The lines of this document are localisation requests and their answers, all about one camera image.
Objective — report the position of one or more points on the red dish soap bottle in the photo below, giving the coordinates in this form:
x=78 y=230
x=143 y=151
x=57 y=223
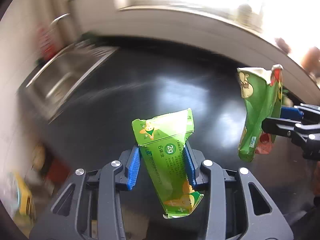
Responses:
x=48 y=41

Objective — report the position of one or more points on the green snack bag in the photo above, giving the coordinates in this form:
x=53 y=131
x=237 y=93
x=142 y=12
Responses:
x=261 y=91

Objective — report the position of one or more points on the chrome faucet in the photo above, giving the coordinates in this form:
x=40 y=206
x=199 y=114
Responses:
x=56 y=20

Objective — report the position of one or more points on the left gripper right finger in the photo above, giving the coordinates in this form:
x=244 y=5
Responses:
x=228 y=196

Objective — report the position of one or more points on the yellow box on floor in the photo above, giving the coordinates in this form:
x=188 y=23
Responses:
x=22 y=203

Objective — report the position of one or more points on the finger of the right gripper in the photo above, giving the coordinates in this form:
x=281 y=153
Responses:
x=290 y=129
x=301 y=112

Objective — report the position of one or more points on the green carton box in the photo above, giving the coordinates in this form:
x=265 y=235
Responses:
x=161 y=141

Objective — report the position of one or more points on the stainless steel sink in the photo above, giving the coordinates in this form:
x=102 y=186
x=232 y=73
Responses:
x=49 y=89

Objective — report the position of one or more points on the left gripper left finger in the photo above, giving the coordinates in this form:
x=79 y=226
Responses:
x=114 y=177

